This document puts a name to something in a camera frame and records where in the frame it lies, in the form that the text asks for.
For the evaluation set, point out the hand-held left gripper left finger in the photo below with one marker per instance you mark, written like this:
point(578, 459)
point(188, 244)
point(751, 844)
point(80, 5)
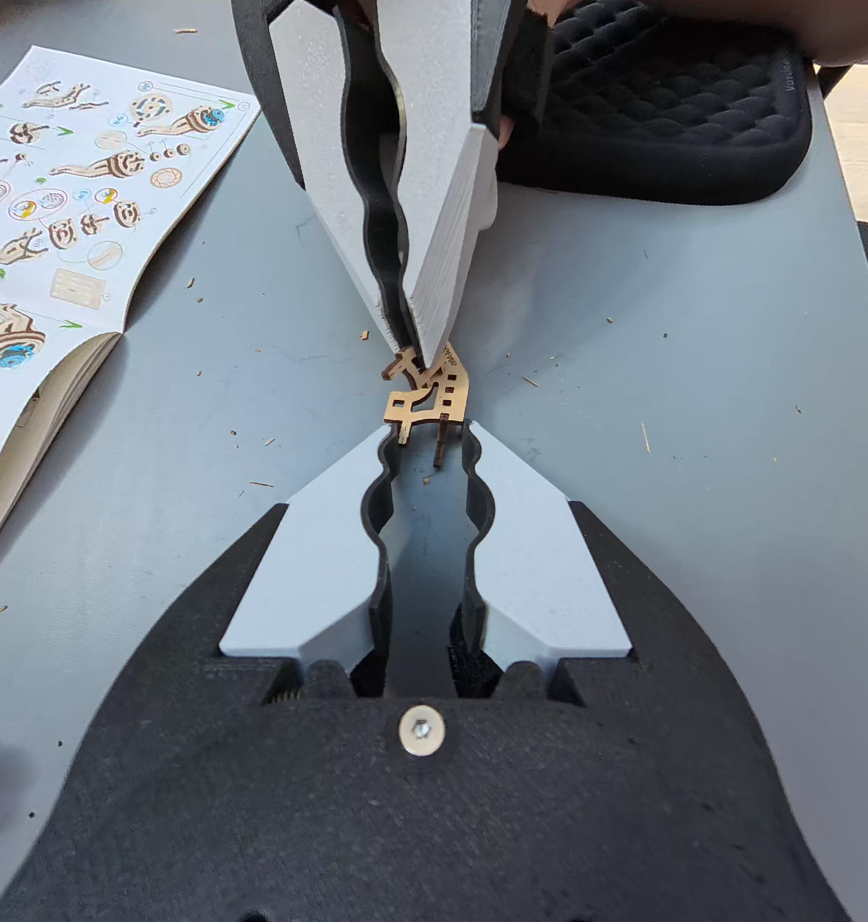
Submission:
point(304, 576)

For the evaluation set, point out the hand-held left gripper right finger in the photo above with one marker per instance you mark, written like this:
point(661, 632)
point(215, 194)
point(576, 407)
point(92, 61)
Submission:
point(549, 576)

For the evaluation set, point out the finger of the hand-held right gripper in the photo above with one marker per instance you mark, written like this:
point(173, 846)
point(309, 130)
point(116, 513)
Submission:
point(311, 108)
point(434, 86)

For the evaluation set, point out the curved wooden model part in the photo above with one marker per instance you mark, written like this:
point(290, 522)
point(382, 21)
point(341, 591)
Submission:
point(423, 407)

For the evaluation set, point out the small wooden model part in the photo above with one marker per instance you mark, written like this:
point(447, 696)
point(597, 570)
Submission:
point(404, 369)

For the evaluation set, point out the person's right forearm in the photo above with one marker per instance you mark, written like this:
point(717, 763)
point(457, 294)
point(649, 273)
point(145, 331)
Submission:
point(852, 36)

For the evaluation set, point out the person's right hand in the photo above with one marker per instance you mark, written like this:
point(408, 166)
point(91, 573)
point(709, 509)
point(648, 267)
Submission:
point(507, 135)

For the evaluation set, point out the black quilted wrist rest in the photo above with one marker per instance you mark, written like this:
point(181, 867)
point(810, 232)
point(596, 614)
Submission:
point(657, 108)

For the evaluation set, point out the open instruction booklet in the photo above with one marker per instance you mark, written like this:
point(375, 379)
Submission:
point(67, 216)

